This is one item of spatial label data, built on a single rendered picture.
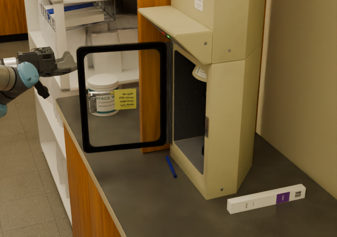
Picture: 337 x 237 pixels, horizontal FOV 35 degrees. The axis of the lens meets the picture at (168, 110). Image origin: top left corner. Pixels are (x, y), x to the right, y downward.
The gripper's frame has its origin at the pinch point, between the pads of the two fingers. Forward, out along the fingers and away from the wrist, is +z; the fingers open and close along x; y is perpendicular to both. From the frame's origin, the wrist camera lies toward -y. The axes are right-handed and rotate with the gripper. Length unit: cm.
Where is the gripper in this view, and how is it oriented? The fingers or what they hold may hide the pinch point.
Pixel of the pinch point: (79, 66)
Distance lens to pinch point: 186.4
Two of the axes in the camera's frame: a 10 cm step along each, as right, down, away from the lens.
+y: 0.0, -9.1, -4.2
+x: -3.7, -3.9, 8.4
